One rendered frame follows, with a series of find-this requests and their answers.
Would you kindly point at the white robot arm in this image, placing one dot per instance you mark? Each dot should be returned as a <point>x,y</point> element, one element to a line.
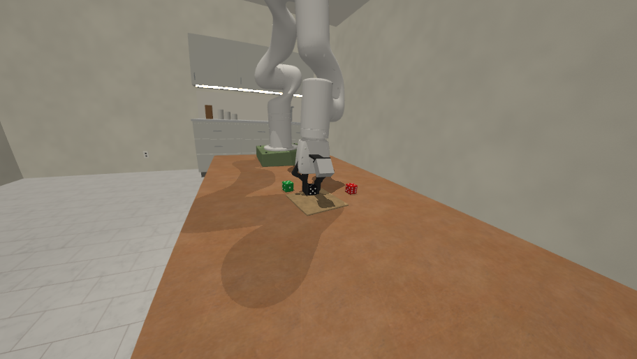
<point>318,109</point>

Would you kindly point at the green die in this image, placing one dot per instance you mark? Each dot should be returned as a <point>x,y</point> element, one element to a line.
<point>287,186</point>

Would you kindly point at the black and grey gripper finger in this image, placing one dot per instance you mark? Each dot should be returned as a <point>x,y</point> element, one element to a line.
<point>317,182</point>
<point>303,178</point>

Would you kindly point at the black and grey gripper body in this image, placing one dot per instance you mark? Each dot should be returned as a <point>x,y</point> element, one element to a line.
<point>306,147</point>

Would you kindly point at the red die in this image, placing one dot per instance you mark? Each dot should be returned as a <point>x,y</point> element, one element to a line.
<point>351,188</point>

